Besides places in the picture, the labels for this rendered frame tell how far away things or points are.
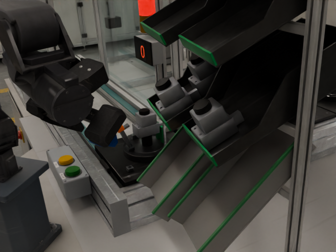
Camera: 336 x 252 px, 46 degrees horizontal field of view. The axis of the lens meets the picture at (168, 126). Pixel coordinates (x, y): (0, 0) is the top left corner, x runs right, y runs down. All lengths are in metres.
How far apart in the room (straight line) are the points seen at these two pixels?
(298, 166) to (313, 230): 0.40
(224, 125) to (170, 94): 0.14
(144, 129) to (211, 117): 0.47
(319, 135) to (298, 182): 0.63
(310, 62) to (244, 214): 0.27
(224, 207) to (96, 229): 0.40
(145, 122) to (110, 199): 0.23
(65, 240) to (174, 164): 0.33
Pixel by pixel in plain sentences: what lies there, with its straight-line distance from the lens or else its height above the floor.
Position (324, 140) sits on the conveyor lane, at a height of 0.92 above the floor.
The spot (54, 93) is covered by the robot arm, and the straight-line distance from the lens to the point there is 0.50.
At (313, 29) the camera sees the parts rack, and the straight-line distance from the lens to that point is 0.58.
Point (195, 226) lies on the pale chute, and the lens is 0.79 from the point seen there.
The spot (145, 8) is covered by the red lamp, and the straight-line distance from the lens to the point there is 1.20.
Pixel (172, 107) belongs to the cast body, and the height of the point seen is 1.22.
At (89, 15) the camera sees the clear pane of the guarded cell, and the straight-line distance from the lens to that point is 2.37.
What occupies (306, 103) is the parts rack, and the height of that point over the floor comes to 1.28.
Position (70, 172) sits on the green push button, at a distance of 1.08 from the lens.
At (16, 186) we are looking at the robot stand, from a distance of 0.90.
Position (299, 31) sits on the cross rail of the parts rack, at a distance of 0.60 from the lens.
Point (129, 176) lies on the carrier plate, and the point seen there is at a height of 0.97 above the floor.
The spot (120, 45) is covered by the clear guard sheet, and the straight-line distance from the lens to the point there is 1.58.
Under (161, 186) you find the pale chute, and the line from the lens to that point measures 0.90.
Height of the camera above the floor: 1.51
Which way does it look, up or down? 25 degrees down
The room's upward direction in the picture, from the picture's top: 3 degrees counter-clockwise
